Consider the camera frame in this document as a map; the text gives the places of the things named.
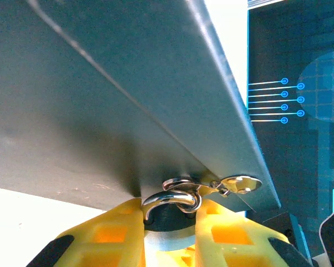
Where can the starry night print tin box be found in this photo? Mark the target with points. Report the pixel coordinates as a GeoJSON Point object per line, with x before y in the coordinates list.
{"type": "Point", "coordinates": [128, 83]}

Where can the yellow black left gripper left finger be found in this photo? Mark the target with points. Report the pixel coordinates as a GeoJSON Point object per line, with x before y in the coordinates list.
{"type": "Point", "coordinates": [105, 239]}

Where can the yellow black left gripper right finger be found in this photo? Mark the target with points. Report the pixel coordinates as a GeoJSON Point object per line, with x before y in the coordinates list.
{"type": "Point", "coordinates": [233, 239]}

